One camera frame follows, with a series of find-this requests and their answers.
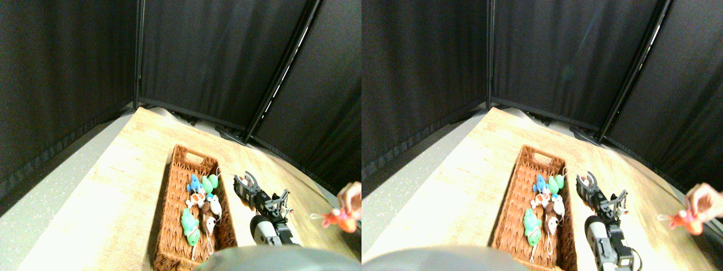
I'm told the red plush toy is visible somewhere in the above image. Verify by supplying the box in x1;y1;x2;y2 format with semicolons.
657;209;704;236
310;208;358;234

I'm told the person's hand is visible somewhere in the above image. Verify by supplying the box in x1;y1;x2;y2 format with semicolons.
337;182;362;222
685;183;723;221

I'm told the curtain stand foot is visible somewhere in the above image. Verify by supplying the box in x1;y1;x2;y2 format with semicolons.
526;110;553;126
169;110;199;126
569;126;602;146
215;126;247;146

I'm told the brown wicker basket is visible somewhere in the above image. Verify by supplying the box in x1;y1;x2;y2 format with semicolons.
490;144;578;271
153;144;239;271

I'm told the curtain stand pole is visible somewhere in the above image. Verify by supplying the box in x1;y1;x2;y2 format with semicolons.
485;0;497;109
243;0;324;143
134;0;147;109
596;0;674;143

